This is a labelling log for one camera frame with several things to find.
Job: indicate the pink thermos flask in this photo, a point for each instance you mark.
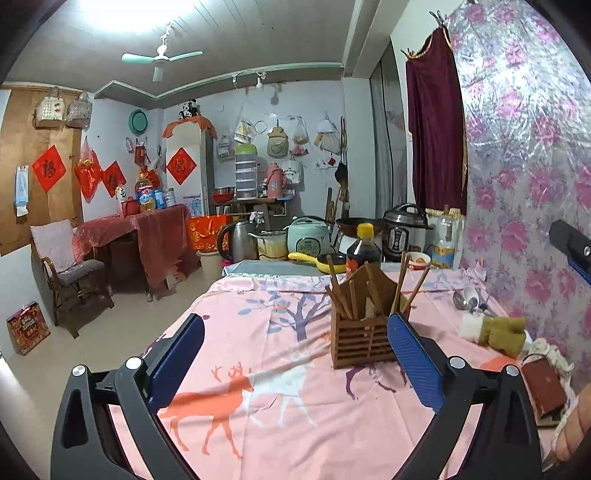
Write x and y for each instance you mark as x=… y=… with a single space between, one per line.
x=274 y=182

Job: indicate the brown leather wallet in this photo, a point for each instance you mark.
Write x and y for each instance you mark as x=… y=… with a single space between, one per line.
x=545 y=387

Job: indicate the white enamel pot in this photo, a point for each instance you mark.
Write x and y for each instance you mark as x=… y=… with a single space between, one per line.
x=268 y=247

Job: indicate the orange fringed cloth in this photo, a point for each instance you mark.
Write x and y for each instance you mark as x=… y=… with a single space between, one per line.
x=189 y=123

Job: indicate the steel electric kettle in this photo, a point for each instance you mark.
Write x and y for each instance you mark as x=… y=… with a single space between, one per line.
x=242 y=242

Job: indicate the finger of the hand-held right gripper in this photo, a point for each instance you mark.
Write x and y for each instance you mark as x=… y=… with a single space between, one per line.
x=570 y=240

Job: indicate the pale green rice cooker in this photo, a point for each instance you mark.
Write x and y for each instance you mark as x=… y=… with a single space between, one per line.
x=308 y=237

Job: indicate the table with red cloth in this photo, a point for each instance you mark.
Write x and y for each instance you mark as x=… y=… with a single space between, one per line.
x=157 y=240

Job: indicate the metal spoon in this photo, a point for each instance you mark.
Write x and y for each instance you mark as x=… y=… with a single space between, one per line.
x=460 y=301
x=474 y=305

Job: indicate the dark wok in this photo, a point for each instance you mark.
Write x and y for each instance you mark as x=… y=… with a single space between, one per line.
x=355 y=226

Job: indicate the red printed cardboard box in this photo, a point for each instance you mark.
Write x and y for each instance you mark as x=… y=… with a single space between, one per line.
x=27 y=328

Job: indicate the ceiling lamp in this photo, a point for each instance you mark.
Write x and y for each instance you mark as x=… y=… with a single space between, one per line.
x=129 y=14

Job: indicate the brown wooden door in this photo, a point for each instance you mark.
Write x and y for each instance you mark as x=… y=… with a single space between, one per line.
x=60 y=212

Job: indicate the pink deer print bedsheet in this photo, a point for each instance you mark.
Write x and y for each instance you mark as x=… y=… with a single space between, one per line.
x=277 y=415

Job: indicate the yellow hanging wall bag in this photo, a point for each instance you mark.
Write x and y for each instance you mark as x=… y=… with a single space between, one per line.
x=278 y=142

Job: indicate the red and white bowl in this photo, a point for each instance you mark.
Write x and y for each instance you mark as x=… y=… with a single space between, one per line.
x=419 y=262

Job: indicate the white folded cloth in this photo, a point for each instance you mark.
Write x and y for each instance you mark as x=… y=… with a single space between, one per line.
x=471 y=327

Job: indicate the white plastic bucket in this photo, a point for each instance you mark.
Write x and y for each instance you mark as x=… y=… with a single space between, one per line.
x=210 y=265

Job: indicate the dark sauce bottle yellow cap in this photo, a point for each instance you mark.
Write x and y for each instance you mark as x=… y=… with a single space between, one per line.
x=364 y=251

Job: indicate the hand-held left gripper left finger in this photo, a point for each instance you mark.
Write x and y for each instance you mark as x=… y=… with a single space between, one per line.
x=178 y=360

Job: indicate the olive plush toy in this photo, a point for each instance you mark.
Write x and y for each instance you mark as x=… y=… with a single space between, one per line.
x=503 y=337

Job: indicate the yellow cooking oil bottle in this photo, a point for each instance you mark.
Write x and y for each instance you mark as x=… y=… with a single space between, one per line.
x=145 y=194

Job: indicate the floral plastic sheet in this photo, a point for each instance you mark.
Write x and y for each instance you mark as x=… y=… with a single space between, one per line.
x=517 y=161

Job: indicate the wooden chair with cushions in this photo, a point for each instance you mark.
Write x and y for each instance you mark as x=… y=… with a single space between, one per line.
x=64 y=272

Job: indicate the clear hanging basket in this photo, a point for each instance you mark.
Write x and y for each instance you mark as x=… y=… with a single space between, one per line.
x=78 y=110

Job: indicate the slatted wooden chopstick holder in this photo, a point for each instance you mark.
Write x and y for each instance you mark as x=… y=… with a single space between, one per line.
x=360 y=337

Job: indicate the red diamond paper decoration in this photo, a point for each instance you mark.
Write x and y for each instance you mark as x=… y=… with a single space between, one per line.
x=49 y=169
x=113 y=180
x=178 y=166

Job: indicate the blue and white packet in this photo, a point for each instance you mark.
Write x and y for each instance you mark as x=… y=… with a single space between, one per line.
x=21 y=191

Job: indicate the clear plastic oil bottle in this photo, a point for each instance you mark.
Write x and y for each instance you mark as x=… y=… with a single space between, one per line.
x=445 y=244

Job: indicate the white printed hanging bag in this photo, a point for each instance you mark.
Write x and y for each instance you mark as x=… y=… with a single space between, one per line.
x=292 y=173

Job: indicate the stacked steamer with green lid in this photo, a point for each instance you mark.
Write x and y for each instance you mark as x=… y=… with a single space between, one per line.
x=245 y=173

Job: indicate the panda plush toy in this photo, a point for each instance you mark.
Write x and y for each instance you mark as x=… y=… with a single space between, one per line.
x=189 y=110

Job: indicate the set of wooden chopsticks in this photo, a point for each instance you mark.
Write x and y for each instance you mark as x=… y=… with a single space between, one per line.
x=341 y=302

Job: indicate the person's right hand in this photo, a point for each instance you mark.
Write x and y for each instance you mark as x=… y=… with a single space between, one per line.
x=577 y=434

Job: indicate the white hanging basket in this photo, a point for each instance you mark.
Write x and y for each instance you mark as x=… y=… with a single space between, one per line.
x=49 y=110

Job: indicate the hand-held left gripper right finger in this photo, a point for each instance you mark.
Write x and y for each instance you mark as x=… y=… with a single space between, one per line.
x=415 y=364

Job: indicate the red gift bag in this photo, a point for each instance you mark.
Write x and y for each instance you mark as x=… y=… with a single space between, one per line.
x=207 y=233

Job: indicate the steel pressure cooker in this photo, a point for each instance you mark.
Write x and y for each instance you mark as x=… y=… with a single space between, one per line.
x=406 y=233

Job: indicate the white refrigerator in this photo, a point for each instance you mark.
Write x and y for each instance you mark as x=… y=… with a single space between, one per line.
x=184 y=198

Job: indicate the green plastic basin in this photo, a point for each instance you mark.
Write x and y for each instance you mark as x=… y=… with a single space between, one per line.
x=138 y=122

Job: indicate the green ceiling fan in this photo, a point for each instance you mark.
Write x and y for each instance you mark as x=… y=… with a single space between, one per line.
x=161 y=56

